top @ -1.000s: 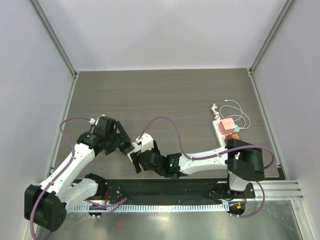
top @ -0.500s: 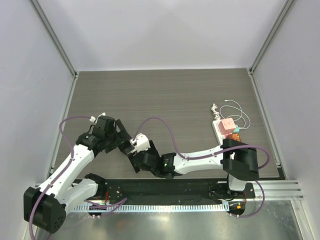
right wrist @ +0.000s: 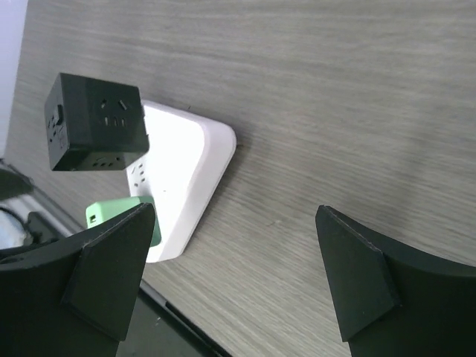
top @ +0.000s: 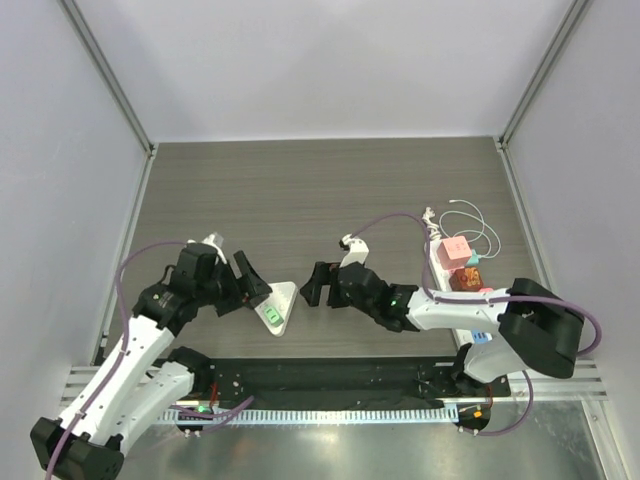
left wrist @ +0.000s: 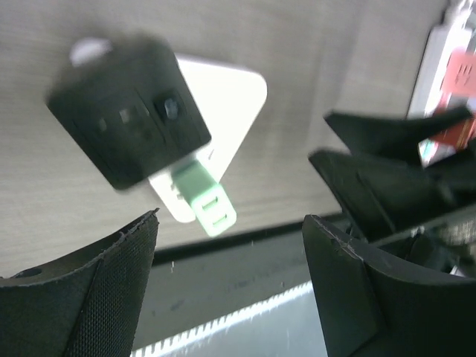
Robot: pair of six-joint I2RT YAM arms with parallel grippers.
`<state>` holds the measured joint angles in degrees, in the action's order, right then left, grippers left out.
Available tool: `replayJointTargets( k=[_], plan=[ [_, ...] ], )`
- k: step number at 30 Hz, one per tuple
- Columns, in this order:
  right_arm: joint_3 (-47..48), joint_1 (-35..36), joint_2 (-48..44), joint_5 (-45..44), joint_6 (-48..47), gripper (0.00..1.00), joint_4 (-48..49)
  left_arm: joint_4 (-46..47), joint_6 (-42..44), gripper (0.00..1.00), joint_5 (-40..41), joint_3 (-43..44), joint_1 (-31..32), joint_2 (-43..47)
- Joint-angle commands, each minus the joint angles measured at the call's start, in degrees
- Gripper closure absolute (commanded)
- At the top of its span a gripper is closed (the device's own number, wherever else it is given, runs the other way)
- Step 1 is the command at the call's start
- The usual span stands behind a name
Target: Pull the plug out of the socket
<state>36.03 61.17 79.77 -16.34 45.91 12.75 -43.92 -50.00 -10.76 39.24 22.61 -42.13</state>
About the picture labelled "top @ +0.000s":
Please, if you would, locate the pink cube adapter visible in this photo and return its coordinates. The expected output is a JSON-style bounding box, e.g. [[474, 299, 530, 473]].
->
[[437, 236, 472, 270]]

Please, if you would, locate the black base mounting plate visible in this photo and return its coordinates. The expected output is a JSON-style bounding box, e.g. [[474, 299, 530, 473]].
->
[[187, 356, 510, 403]]

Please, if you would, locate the aluminium left frame post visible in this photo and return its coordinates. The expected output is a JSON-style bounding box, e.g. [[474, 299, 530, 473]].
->
[[58, 0, 155, 158]]

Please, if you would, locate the aluminium front frame rail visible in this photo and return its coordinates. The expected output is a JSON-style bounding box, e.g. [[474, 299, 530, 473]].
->
[[59, 360, 610, 407]]

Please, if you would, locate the white power strip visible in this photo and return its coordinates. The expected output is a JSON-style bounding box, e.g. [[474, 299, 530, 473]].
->
[[429, 240, 492, 347]]

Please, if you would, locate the aluminium right frame post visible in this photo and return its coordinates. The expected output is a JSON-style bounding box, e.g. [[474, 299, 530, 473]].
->
[[496, 0, 592, 151]]

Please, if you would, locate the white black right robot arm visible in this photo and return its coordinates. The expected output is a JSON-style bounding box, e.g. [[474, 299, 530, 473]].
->
[[301, 262, 584, 396]]

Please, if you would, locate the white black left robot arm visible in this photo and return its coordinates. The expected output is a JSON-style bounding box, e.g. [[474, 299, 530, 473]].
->
[[30, 237, 273, 479]]

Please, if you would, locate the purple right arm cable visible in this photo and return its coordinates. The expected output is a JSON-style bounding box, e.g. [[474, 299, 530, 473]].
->
[[349, 212, 603, 435]]

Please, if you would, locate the green USB charger plug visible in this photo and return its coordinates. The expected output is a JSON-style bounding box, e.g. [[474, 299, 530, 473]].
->
[[264, 307, 284, 327]]

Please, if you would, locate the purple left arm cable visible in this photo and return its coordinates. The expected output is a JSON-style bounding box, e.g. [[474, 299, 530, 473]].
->
[[47, 240, 256, 474]]

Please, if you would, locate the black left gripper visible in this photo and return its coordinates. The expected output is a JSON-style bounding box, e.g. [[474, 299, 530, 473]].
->
[[195, 251, 271, 316]]

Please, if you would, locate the white triangular power socket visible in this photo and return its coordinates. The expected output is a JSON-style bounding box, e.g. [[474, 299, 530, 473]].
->
[[254, 282, 298, 337]]

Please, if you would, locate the aluminium frame post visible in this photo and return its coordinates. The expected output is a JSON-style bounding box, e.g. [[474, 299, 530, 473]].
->
[[496, 0, 592, 151], [58, 0, 155, 158]]

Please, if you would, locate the white charging cable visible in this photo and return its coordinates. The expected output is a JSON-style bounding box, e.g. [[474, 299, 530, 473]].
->
[[437, 199, 503, 261]]

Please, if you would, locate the teal small charger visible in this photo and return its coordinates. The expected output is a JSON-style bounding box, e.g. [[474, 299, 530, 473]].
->
[[466, 250, 485, 267]]

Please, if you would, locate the white perforated cable duct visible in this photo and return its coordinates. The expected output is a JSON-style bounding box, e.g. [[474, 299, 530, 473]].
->
[[159, 405, 459, 426]]

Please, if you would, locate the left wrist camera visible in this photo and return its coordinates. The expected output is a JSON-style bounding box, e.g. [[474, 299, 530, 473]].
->
[[184, 232, 229, 265]]

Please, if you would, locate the brown cube adapter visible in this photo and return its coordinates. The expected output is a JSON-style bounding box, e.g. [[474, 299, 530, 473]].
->
[[449, 267, 484, 292]]

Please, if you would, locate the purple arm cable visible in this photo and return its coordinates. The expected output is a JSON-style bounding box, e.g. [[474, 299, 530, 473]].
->
[[349, 212, 603, 435], [47, 240, 256, 474]]

